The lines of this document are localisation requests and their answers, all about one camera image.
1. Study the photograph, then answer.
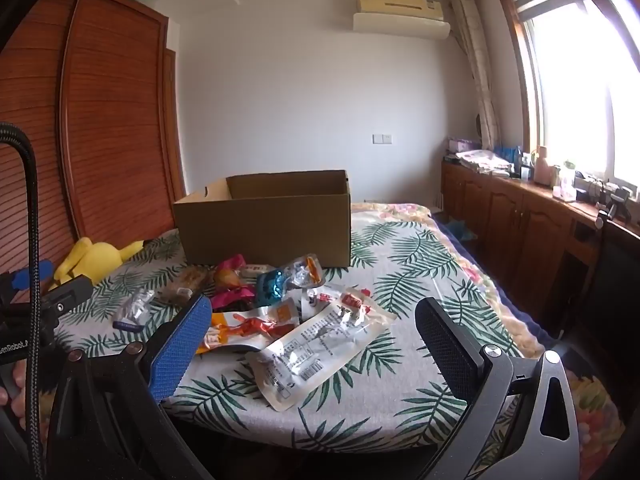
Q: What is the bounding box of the person's left hand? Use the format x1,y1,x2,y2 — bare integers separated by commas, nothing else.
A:
0,360,28,423

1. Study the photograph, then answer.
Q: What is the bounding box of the small white red-label packet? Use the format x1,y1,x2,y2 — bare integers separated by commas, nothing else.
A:
301,287,335,312

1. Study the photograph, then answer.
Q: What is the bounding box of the long wooden cabinet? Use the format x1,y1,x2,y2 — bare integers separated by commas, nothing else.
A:
441,157,640,343

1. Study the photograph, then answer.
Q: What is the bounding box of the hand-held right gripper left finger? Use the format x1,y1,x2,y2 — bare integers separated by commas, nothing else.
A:
47,292,213,480

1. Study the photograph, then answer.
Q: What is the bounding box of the large clear white snack packet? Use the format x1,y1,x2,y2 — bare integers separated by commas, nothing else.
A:
245,285,399,413

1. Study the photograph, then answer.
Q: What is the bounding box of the orange snack packet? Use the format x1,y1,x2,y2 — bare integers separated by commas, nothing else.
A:
195,297,302,356

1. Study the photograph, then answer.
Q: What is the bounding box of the clear plastic bottle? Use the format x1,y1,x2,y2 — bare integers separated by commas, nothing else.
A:
557,161,577,200

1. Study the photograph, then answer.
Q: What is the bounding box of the white rectangular snack packet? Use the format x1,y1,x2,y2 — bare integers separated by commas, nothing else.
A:
235,262,277,277

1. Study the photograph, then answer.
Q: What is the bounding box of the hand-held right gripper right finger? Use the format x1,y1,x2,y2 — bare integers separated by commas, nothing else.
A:
414,297,582,480

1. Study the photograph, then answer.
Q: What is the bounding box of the stack of papers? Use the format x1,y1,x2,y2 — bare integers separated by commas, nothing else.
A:
456,149,514,174

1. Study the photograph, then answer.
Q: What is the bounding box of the yellow plush toy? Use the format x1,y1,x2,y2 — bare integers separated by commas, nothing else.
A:
47,236,146,292

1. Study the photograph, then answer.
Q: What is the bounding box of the floral quilt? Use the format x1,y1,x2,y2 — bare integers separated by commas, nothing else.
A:
362,201,628,461

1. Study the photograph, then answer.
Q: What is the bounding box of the black device on cabinet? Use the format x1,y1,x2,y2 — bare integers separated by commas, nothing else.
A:
595,185,636,221

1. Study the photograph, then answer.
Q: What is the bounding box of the clear packet with orange print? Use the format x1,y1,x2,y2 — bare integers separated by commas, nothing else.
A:
281,253,327,289

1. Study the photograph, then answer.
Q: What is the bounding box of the pink bottle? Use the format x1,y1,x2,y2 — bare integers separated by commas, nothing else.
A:
533,146,554,184

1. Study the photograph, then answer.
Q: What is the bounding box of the wood framed window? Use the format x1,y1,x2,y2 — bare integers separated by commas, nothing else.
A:
495,0,640,198

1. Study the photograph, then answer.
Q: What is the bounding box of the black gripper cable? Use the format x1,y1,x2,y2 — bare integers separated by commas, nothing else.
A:
0,122,43,480

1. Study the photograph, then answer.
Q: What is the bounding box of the blue foil snack packet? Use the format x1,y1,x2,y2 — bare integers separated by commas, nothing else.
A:
255,268,292,309

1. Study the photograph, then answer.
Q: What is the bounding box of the brown bread packet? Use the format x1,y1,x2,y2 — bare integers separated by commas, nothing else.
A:
156,266,217,307

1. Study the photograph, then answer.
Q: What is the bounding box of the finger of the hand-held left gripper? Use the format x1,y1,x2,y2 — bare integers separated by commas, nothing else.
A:
41,276,95,319
0,259,56,303

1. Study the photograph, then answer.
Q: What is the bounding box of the magenta snack packet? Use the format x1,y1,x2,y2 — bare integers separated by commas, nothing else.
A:
209,255,257,312

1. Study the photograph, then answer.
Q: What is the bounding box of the wall air conditioner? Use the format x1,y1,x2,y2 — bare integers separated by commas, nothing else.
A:
356,0,445,16

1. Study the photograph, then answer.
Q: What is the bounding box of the black chair back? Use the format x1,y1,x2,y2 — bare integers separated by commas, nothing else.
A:
562,217,640,366

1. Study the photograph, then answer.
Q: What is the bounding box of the patterned curtain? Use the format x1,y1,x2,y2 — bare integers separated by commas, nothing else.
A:
450,0,502,152

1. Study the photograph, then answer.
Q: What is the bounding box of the wooden louvered wardrobe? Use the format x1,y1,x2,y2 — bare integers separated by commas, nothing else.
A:
0,0,190,281

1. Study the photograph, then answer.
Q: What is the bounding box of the small clear snack packet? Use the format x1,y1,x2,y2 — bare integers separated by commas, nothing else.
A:
112,287,154,332

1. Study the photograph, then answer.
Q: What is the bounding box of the brown cardboard box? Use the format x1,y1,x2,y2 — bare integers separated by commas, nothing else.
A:
172,170,352,268

